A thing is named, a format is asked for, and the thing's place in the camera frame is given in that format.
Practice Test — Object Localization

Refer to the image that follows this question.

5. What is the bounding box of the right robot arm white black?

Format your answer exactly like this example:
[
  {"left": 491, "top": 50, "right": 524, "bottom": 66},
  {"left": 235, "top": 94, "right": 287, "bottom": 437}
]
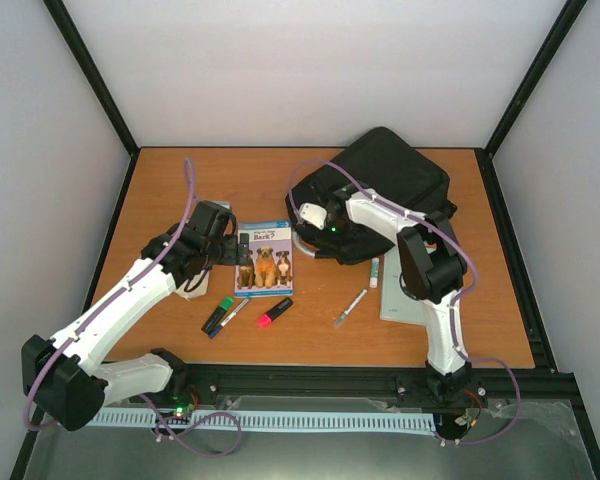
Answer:
[{"left": 299, "top": 183, "right": 475, "bottom": 405}]

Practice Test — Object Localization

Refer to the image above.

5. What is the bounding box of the purple cable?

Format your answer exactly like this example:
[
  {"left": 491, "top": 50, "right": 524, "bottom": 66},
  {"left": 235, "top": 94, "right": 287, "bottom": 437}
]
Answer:
[
  {"left": 21, "top": 156, "right": 201, "bottom": 432},
  {"left": 285, "top": 158, "right": 523, "bottom": 447}
]

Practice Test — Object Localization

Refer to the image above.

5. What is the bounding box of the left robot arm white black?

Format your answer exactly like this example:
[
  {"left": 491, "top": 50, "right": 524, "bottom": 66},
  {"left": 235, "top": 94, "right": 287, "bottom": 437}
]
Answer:
[{"left": 21, "top": 201, "right": 248, "bottom": 431}]

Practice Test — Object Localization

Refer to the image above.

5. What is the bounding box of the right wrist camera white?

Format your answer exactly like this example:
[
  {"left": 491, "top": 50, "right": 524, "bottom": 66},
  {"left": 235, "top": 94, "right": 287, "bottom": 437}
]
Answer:
[{"left": 299, "top": 202, "right": 328, "bottom": 230}]

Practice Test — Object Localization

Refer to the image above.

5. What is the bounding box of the left black frame post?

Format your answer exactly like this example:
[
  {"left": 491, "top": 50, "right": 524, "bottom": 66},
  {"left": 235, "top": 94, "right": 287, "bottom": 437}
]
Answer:
[{"left": 42, "top": 0, "right": 140, "bottom": 159}]

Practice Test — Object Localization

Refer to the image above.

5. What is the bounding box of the right black frame post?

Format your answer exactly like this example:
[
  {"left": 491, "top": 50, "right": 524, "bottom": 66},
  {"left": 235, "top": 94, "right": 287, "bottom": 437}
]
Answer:
[{"left": 484, "top": 0, "right": 588, "bottom": 161}]

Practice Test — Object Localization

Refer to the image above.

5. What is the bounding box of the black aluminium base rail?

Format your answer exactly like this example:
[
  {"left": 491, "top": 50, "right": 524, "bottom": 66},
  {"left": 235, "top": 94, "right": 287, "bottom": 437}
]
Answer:
[{"left": 169, "top": 362, "right": 581, "bottom": 416}]

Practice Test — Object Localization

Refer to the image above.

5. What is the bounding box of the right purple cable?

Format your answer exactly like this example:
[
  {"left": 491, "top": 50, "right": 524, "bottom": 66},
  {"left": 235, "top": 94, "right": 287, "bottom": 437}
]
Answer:
[{"left": 285, "top": 158, "right": 523, "bottom": 447}]

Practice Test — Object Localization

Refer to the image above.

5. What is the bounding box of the beige fabric pencil case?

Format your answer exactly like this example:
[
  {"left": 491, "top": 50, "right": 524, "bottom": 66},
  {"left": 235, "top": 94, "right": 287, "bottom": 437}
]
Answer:
[{"left": 176, "top": 269, "right": 210, "bottom": 300}]

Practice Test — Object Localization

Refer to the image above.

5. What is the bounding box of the black student backpack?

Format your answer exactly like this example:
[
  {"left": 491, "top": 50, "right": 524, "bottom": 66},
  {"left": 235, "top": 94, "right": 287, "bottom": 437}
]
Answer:
[{"left": 285, "top": 126, "right": 457, "bottom": 265}]

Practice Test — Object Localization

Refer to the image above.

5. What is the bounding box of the blue white marker pen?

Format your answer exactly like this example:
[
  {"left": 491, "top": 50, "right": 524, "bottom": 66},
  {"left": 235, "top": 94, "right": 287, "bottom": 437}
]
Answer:
[{"left": 208, "top": 297, "right": 251, "bottom": 339}]

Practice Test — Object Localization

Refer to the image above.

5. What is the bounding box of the dog picture book purple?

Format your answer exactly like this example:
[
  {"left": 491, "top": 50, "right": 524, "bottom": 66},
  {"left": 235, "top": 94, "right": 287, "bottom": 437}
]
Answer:
[{"left": 234, "top": 220, "right": 294, "bottom": 298}]

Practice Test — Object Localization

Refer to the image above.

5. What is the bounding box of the green black highlighter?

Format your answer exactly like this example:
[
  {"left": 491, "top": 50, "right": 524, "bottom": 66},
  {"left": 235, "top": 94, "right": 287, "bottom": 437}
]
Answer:
[{"left": 201, "top": 296, "right": 234, "bottom": 334}]

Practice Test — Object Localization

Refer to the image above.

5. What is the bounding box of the light blue cable duct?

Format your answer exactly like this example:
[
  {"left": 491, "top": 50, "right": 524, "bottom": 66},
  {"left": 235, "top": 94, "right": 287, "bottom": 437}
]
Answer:
[{"left": 89, "top": 407, "right": 436, "bottom": 436}]

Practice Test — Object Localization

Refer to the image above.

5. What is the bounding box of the white glue stick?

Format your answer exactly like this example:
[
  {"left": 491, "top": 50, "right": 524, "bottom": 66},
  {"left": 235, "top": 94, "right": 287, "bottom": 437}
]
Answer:
[{"left": 369, "top": 257, "right": 380, "bottom": 289}]

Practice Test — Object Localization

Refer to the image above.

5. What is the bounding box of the grey book letter G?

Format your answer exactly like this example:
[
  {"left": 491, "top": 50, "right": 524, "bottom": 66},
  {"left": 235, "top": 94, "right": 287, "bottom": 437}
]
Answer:
[{"left": 379, "top": 247, "right": 425, "bottom": 326}]

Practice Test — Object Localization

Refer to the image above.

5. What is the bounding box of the silver white pen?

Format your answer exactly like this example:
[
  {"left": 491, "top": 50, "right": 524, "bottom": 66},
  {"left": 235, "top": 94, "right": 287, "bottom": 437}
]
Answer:
[{"left": 334, "top": 288, "right": 368, "bottom": 328}]

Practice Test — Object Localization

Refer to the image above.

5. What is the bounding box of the pink black highlighter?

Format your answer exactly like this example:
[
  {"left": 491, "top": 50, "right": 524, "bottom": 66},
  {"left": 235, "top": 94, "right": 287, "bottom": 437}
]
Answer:
[{"left": 257, "top": 297, "right": 294, "bottom": 329}]

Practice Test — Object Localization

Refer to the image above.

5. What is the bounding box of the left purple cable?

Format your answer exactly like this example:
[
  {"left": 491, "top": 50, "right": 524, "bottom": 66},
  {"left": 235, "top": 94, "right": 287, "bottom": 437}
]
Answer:
[{"left": 21, "top": 156, "right": 201, "bottom": 432}]

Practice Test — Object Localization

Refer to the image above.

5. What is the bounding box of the black frame post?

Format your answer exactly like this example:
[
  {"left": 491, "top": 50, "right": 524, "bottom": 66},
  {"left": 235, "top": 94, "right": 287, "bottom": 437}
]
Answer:
[
  {"left": 42, "top": 0, "right": 140, "bottom": 159},
  {"left": 484, "top": 0, "right": 588, "bottom": 161}
]

